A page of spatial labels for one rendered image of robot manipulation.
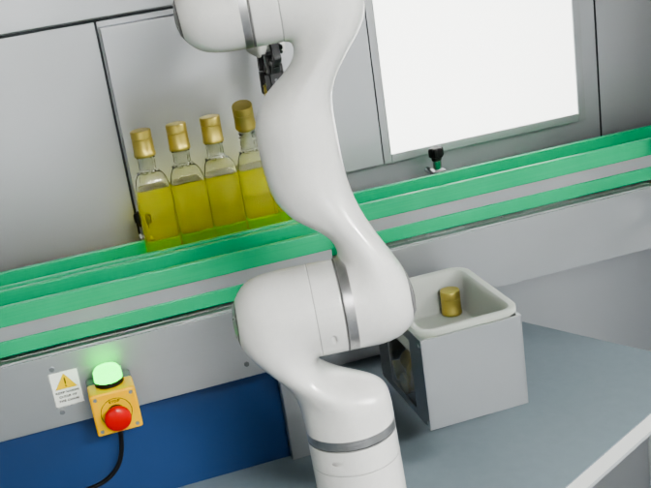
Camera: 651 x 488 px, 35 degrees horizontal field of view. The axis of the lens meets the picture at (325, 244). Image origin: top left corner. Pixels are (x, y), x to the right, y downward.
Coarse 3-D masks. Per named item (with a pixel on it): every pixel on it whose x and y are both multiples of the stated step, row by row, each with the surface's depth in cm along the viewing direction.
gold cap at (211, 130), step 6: (210, 114) 175; (216, 114) 174; (204, 120) 172; (210, 120) 172; (216, 120) 173; (204, 126) 173; (210, 126) 173; (216, 126) 173; (204, 132) 173; (210, 132) 173; (216, 132) 173; (222, 132) 175; (204, 138) 174; (210, 138) 173; (216, 138) 173; (222, 138) 174
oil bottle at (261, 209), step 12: (240, 156) 176; (252, 156) 175; (240, 168) 175; (252, 168) 175; (240, 180) 176; (252, 180) 176; (264, 180) 177; (252, 192) 177; (264, 192) 177; (252, 204) 177; (264, 204) 178; (276, 204) 179; (252, 216) 178; (264, 216) 178; (276, 216) 179; (252, 228) 178
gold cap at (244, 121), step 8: (232, 104) 174; (240, 104) 173; (248, 104) 173; (232, 112) 173; (240, 112) 172; (248, 112) 173; (240, 120) 173; (248, 120) 173; (240, 128) 174; (248, 128) 174
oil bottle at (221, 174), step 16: (208, 160) 175; (224, 160) 174; (208, 176) 174; (224, 176) 175; (208, 192) 175; (224, 192) 175; (240, 192) 176; (224, 208) 176; (240, 208) 177; (224, 224) 177; (240, 224) 178
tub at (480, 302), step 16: (432, 272) 181; (448, 272) 181; (464, 272) 180; (416, 288) 180; (432, 288) 181; (464, 288) 181; (480, 288) 174; (416, 304) 181; (432, 304) 182; (464, 304) 182; (480, 304) 175; (496, 304) 169; (512, 304) 164; (416, 320) 180; (432, 320) 179; (448, 320) 179; (464, 320) 161; (480, 320) 161; (432, 336) 160
